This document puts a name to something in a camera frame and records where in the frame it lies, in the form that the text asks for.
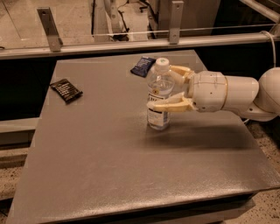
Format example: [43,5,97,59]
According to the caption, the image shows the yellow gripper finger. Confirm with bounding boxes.
[147,92,196,112]
[169,66,194,87]

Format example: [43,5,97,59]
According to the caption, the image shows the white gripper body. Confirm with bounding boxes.
[187,71,228,112]

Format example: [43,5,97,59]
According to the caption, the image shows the blue label plastic bottle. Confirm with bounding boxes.
[147,58,175,130]

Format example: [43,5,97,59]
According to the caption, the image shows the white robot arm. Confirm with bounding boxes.
[147,66,280,122]

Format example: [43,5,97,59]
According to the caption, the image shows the dark blue snack packet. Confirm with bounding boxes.
[130,56,156,78]

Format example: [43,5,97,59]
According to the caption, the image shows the grey table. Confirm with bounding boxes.
[6,55,280,224]

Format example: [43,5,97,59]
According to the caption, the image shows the black snack packet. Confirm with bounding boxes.
[50,79,83,104]

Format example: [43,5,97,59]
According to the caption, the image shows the right metal bracket post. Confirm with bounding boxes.
[169,0,184,45]

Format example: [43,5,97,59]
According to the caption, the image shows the metal bracket post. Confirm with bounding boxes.
[37,7,63,53]
[169,0,184,45]

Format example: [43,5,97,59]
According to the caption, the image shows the white cable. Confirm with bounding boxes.
[261,30,277,68]

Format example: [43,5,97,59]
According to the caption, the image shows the metal frame rail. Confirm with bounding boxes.
[0,32,270,60]

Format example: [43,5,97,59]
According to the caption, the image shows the left metal bracket post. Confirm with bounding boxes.
[37,7,63,53]

